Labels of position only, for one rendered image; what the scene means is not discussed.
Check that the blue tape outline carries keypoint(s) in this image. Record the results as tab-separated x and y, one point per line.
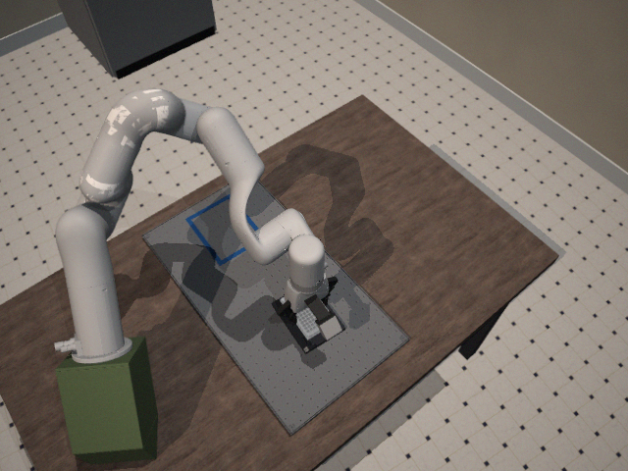
205	242

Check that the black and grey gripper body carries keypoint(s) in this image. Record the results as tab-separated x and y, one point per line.
296	298

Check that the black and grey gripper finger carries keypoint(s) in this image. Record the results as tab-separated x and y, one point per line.
332	281
285	311

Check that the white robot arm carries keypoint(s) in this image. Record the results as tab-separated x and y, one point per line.
81	232

